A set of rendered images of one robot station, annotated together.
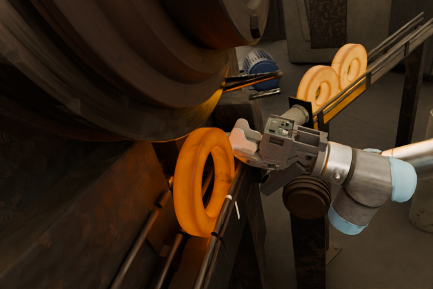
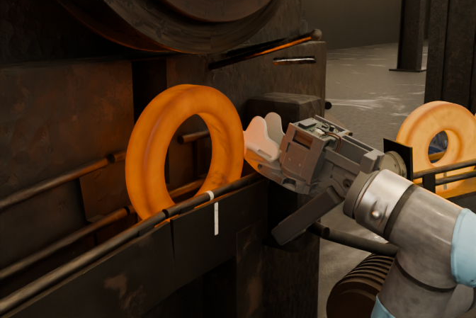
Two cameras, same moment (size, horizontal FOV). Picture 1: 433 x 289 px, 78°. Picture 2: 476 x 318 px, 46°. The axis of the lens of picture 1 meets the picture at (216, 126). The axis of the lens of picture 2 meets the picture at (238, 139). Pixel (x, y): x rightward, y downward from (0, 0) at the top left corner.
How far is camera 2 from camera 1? 33 cm
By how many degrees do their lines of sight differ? 19
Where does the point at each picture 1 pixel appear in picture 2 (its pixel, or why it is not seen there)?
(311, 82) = (422, 120)
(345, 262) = not seen: outside the picture
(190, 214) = (140, 163)
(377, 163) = (440, 207)
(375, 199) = (428, 269)
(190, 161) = (166, 101)
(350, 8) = not seen: outside the picture
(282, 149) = (308, 154)
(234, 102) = (279, 99)
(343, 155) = (393, 184)
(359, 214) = (406, 297)
